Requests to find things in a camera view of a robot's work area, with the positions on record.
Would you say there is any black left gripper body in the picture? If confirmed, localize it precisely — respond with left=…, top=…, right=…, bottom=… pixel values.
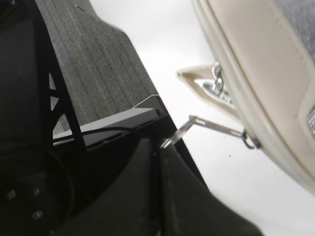
left=0, top=0, right=207, bottom=236

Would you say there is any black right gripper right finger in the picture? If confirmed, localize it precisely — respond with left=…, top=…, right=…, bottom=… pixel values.
left=159, top=147, right=262, bottom=236

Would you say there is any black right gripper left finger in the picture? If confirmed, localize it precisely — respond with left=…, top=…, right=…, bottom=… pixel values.
left=55, top=139, right=160, bottom=236

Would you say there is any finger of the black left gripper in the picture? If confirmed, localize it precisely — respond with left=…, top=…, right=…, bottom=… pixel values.
left=37, top=0, right=158, bottom=125

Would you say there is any silver zipper pull with ring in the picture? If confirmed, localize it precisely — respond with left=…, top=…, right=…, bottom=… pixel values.
left=159, top=115, right=262, bottom=149

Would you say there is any cream zippered bag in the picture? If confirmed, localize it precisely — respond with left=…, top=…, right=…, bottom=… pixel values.
left=177, top=0, right=315, bottom=193

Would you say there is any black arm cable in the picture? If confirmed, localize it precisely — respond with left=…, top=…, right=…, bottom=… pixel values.
left=36, top=125, right=153, bottom=232

